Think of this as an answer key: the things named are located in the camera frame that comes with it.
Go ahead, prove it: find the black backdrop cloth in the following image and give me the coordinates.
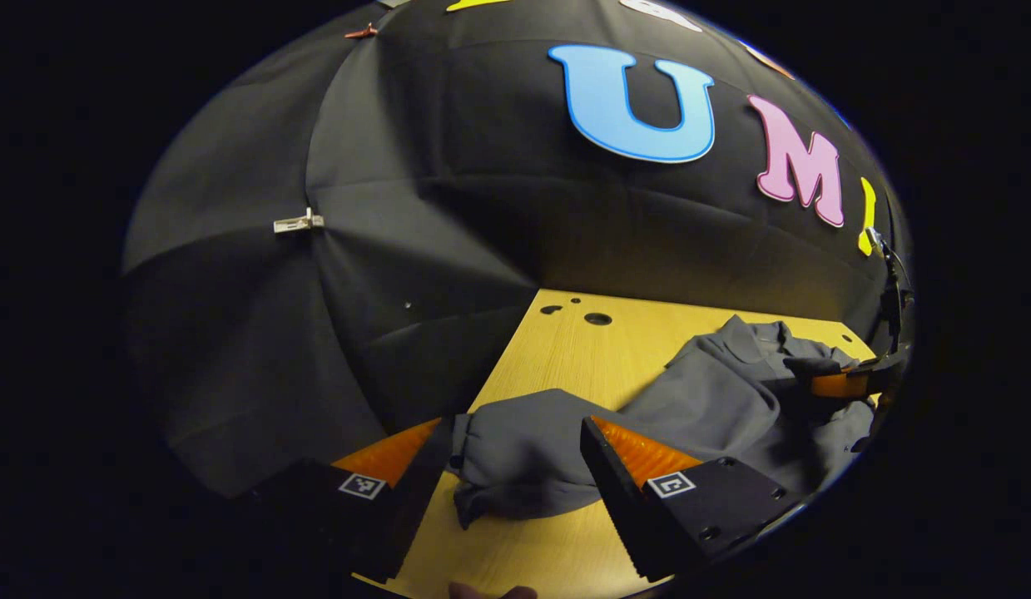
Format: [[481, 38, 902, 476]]
[[122, 0, 914, 500]]

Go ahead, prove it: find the silver spring clip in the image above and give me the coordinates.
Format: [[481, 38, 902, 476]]
[[273, 208, 325, 235]]

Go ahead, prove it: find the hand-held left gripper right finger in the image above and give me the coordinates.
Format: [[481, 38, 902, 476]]
[[580, 416, 803, 583]]

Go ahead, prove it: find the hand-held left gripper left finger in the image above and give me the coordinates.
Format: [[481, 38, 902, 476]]
[[232, 416, 458, 583]]

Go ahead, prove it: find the grey button shirt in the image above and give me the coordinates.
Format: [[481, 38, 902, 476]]
[[453, 314, 878, 530]]

